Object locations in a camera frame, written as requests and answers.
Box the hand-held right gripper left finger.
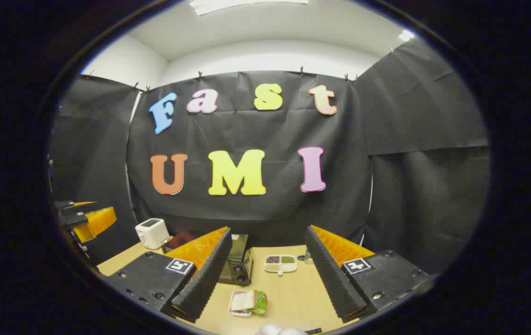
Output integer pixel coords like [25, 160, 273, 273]
[105, 227, 232, 324]

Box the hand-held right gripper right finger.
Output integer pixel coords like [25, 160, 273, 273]
[305, 225, 433, 322]

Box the black electric oven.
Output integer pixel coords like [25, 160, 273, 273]
[162, 230, 254, 286]

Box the lettuce sandwich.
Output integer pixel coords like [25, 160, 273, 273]
[230, 289, 269, 316]

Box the white divided bean dish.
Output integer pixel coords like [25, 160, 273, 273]
[264, 255, 298, 276]

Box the white toaster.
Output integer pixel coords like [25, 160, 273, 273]
[135, 218, 171, 250]

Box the black backdrop cloth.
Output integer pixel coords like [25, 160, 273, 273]
[49, 37, 490, 275]

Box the ceiling light panel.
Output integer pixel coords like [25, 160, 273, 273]
[189, 0, 309, 16]

